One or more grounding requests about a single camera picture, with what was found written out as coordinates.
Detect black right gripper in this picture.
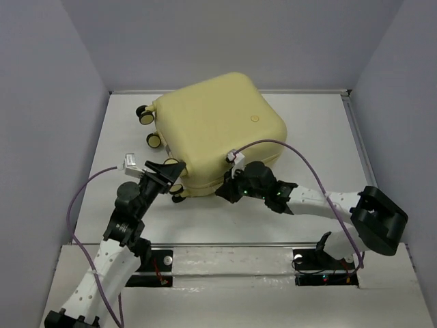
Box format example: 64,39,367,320
215,165,267,202

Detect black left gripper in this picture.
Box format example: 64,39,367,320
136,160,186,218

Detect pale yellow hard-shell suitcase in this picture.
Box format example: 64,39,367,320
135,72,287,202

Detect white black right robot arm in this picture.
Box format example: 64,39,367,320
215,161,408,268

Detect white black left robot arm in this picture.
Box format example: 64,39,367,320
44,159,186,327

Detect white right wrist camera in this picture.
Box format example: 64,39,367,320
226,150,245,178

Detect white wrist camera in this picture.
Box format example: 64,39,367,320
226,150,245,178
117,153,143,178

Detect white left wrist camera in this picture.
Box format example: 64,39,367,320
117,153,143,178

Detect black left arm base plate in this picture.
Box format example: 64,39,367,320
126,248,173,288

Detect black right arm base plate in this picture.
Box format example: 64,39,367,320
292,249,359,287

